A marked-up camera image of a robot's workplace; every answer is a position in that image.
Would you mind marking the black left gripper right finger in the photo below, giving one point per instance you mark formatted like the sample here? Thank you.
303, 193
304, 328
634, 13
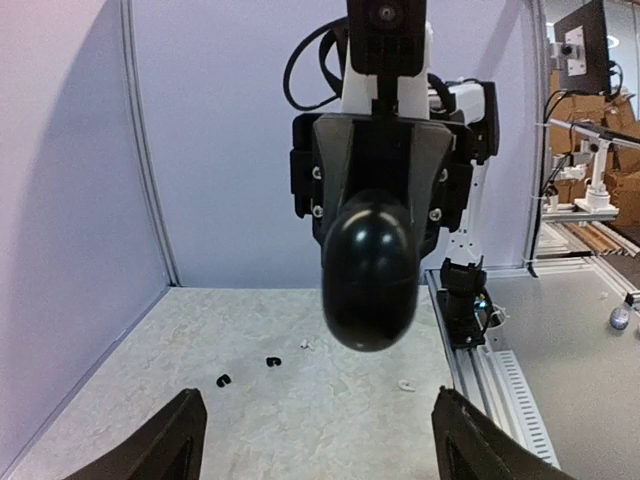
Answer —
469, 445

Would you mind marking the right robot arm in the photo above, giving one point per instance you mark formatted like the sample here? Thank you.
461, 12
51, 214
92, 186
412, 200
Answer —
466, 308

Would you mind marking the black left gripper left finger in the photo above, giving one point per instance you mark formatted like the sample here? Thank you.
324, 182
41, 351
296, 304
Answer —
168, 446

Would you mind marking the black earbud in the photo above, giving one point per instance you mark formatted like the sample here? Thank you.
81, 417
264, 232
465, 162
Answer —
273, 362
223, 381

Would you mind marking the white earbud with stem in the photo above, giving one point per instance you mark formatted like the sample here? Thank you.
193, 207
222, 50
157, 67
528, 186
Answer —
306, 344

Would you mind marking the white earbud near front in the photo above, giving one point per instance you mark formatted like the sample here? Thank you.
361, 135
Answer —
406, 386

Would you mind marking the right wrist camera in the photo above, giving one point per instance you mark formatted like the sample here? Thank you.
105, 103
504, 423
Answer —
387, 37

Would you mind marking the black oval charging case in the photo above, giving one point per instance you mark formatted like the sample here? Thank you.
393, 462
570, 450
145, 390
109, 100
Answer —
370, 272

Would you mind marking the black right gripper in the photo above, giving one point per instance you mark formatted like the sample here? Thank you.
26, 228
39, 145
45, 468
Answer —
426, 165

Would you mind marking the aluminium table front rail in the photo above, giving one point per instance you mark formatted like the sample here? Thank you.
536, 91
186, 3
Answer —
490, 376

